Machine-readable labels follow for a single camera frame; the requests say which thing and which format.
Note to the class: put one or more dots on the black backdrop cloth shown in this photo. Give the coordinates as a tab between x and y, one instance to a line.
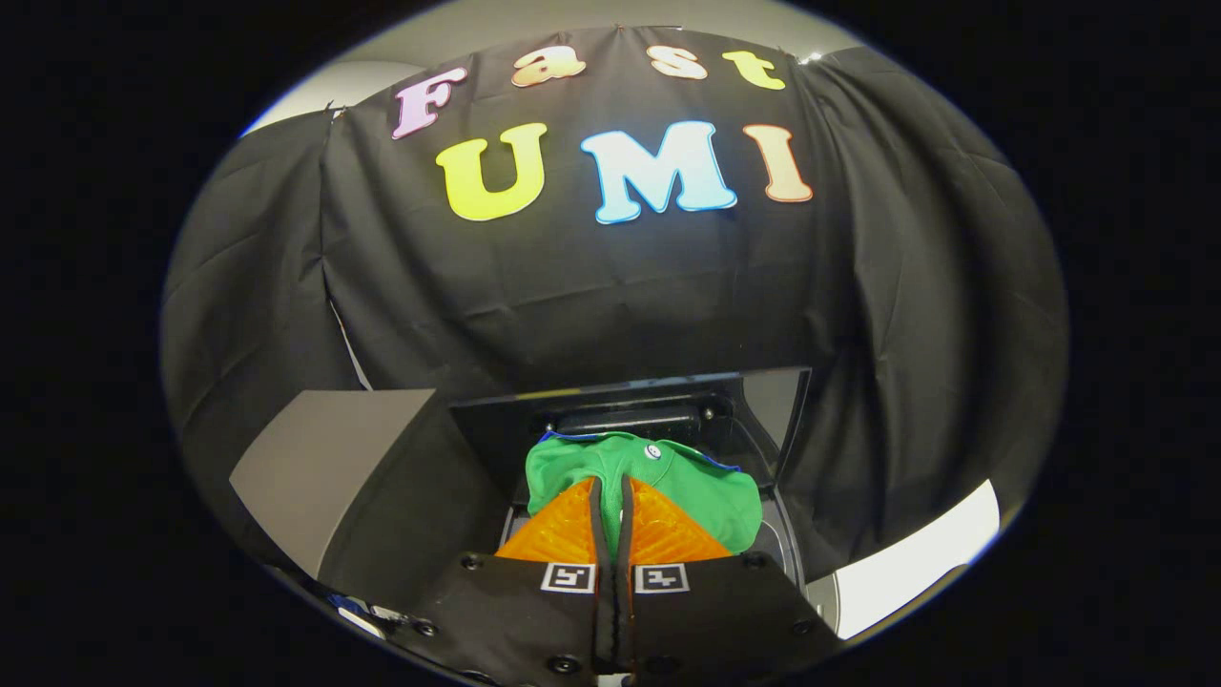
620	286

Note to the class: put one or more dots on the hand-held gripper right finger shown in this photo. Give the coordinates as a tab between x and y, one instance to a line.
625	544

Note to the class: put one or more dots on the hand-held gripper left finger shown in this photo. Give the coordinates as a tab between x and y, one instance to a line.
600	544

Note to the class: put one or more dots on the grey cabinet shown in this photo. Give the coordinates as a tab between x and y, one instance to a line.
324	458

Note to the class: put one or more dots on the green polo shirt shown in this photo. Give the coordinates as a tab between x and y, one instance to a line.
706	491

